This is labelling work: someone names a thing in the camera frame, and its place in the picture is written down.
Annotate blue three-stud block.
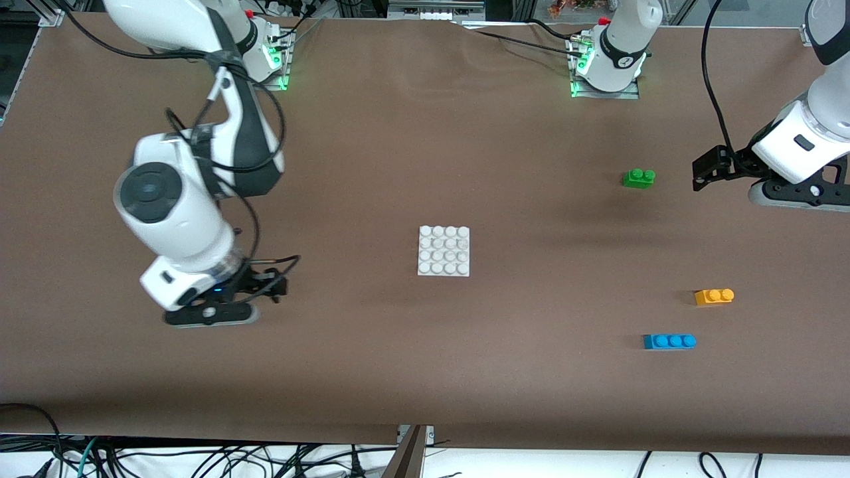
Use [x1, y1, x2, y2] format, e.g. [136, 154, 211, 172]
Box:
[643, 334, 697, 351]

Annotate black looped floor cable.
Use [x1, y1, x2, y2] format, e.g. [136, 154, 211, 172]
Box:
[0, 403, 65, 478]

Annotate white studded base plate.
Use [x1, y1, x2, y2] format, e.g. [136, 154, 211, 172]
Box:
[417, 226, 471, 278]

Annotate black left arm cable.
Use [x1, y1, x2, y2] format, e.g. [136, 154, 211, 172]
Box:
[701, 0, 736, 160]

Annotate aluminium table frame profile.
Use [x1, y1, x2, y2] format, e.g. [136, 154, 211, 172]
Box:
[381, 425, 436, 478]

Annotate white grey rack device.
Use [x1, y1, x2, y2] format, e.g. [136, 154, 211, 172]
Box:
[388, 0, 487, 21]

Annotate black cable across table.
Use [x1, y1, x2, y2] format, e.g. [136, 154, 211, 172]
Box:
[465, 19, 588, 59]

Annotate tangled black floor cables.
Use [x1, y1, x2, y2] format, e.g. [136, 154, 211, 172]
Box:
[100, 441, 376, 478]

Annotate teal floor cable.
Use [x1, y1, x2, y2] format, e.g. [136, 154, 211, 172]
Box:
[76, 437, 102, 478]

